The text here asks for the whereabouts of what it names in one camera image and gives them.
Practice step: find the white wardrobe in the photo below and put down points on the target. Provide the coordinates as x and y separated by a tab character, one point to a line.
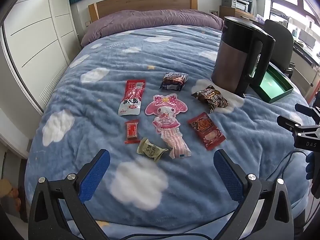
32	42

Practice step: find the wooden headboard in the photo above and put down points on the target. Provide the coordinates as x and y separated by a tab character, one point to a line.
145	1

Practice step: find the person's right hand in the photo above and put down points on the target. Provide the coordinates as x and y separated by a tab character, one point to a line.
310	166

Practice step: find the pale green candy packet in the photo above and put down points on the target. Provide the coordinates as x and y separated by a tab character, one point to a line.
150	150

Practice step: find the red square snack packet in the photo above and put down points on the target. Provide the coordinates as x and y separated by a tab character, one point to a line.
206	132

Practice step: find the red white sausage packet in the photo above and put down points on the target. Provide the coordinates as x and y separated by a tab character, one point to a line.
130	97

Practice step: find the wooden nightstand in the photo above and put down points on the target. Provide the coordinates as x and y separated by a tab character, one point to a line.
232	11

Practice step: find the small red candy packet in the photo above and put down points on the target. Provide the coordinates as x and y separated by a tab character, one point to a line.
132	131

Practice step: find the purple pillow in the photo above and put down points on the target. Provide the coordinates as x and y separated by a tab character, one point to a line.
150	20

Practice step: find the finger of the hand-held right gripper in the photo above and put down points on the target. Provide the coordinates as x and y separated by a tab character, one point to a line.
303	108
287	123

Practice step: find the grey chair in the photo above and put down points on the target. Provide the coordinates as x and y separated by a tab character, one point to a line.
278	40

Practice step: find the blue cloud blanket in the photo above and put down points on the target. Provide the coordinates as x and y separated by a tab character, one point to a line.
100	135

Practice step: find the brown snack packet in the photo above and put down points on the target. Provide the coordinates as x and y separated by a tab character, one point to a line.
212	98

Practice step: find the green tray box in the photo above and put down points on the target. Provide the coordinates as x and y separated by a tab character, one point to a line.
271	85

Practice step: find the tan plush toy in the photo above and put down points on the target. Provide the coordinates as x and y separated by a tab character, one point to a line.
11	192

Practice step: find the pink character candy packet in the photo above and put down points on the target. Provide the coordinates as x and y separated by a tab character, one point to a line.
165	107

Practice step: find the desk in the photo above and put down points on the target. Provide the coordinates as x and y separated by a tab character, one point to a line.
305	57

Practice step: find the dark cake packet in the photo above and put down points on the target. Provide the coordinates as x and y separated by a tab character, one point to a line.
173	80

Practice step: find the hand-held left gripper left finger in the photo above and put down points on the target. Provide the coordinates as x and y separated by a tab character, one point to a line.
96	177

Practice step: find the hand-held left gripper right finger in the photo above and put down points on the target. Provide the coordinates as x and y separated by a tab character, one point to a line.
228	177

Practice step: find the white printer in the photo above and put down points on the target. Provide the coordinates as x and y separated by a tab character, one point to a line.
236	2

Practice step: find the brown black electric kettle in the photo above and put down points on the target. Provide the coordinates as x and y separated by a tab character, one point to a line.
232	55

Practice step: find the wall socket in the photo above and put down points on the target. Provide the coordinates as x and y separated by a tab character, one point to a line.
214	12

